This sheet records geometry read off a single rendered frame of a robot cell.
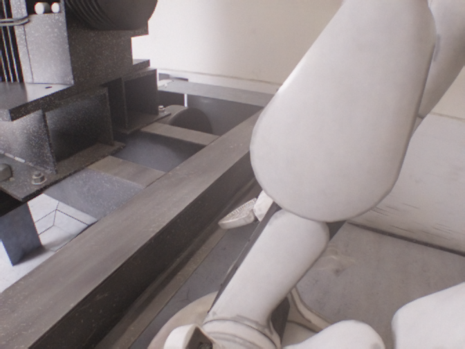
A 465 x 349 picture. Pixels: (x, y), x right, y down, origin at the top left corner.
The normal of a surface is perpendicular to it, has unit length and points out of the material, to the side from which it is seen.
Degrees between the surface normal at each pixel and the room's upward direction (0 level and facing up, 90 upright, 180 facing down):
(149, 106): 90
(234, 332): 5
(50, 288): 0
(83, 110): 90
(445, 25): 103
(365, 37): 87
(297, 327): 10
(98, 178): 90
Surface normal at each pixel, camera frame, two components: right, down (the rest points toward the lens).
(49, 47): -0.22, 0.46
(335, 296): 0.04, -0.88
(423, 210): -0.44, 0.41
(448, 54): -0.46, 0.59
